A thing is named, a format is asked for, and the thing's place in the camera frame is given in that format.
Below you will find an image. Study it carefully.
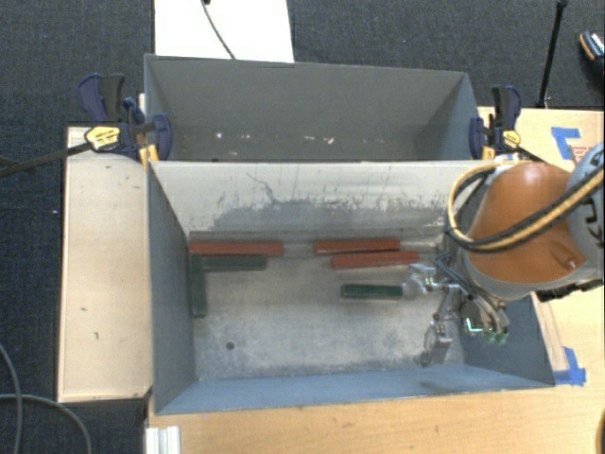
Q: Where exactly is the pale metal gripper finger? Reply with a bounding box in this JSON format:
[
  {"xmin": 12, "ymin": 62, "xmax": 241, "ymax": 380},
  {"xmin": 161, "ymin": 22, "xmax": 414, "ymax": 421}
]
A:
[
  {"xmin": 401, "ymin": 262, "xmax": 449, "ymax": 301},
  {"xmin": 414, "ymin": 321, "xmax": 455, "ymax": 369}
]

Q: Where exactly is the red-brown flat block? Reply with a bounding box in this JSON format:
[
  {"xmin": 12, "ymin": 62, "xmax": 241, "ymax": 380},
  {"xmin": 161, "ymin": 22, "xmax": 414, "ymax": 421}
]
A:
[
  {"xmin": 311, "ymin": 237, "xmax": 403, "ymax": 256},
  {"xmin": 329, "ymin": 250, "xmax": 421, "ymax": 271},
  {"xmin": 188, "ymin": 239, "xmax": 285, "ymax": 258}
]

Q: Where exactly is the grey metal bin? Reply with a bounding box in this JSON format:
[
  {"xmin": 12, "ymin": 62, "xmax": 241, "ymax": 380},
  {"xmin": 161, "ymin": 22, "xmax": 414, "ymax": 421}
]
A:
[{"xmin": 143, "ymin": 53, "xmax": 557, "ymax": 416}]

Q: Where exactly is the pale wood board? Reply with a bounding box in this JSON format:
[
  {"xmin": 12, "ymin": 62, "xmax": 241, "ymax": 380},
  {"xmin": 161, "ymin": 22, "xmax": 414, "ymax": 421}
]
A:
[{"xmin": 56, "ymin": 125, "xmax": 154, "ymax": 404}]

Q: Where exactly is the dark green flat block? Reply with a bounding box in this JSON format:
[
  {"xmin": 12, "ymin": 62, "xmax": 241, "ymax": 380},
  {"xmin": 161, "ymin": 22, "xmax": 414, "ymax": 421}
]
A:
[
  {"xmin": 189, "ymin": 253, "xmax": 208, "ymax": 320},
  {"xmin": 201, "ymin": 254, "xmax": 268, "ymax": 272},
  {"xmin": 339, "ymin": 283, "xmax": 405, "ymax": 301}
]

